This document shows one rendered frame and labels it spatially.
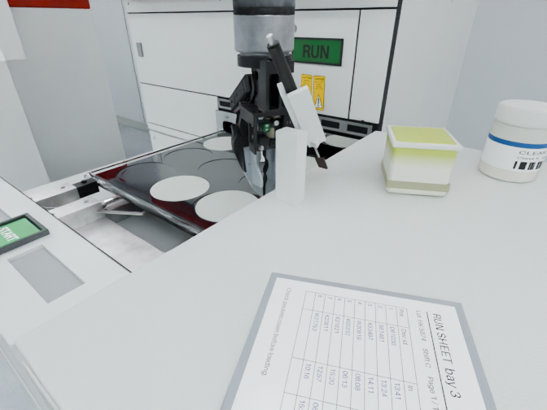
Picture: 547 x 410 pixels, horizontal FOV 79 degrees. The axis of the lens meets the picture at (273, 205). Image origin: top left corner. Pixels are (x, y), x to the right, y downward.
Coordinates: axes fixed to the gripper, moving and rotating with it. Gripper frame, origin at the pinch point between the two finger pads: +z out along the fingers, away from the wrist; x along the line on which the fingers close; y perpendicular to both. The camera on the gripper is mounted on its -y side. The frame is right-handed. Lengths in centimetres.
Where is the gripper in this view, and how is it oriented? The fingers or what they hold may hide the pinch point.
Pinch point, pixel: (261, 187)
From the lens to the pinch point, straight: 54.0
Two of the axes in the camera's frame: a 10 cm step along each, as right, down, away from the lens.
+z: 0.0, 8.7, 4.9
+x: 9.3, -1.9, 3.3
